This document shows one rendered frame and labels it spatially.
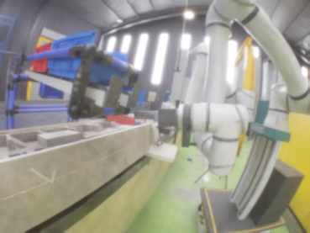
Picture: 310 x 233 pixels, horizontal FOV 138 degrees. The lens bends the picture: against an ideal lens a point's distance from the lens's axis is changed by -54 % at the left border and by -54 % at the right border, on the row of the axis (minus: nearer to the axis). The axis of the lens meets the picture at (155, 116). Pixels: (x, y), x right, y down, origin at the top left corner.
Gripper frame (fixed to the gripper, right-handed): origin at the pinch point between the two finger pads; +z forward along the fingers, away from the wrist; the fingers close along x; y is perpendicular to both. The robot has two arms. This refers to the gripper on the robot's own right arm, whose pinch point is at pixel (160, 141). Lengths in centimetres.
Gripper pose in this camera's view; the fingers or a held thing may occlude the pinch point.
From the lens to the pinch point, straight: 110.6
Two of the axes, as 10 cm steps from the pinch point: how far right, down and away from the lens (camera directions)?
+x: -9.2, -2.0, 3.2
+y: 3.4, -0.6, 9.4
